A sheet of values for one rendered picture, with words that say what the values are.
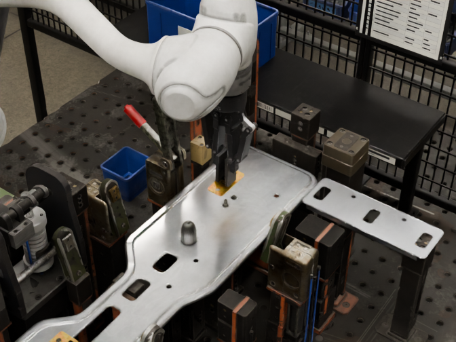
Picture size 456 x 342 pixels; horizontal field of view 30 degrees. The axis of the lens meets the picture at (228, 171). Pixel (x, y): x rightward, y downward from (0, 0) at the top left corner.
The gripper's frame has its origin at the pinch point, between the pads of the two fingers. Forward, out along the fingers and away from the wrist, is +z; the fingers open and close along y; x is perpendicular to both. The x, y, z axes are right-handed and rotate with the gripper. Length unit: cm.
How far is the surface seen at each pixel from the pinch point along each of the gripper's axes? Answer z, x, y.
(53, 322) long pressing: 10.4, -44.2, -6.7
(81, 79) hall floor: 112, 117, -165
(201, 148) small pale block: 4.6, 6.4, -11.2
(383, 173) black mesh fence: 34, 56, 12
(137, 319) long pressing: 10.6, -34.3, 5.0
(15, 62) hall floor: 112, 109, -201
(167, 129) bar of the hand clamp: -3.7, -1.1, -14.3
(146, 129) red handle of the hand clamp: -0.4, -0.4, -20.5
